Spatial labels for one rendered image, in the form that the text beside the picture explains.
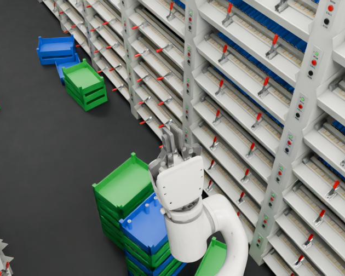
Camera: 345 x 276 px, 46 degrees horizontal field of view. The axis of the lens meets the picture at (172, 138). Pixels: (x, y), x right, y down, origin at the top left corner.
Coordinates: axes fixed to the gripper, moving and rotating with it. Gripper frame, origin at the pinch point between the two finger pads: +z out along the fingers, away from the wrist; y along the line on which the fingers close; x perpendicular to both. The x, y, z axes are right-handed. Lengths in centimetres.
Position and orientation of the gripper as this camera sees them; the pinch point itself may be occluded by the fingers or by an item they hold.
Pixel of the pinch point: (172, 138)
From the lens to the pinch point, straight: 74.7
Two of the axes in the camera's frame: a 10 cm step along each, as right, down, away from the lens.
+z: -1.2, -8.0, -5.9
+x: 4.9, 4.7, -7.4
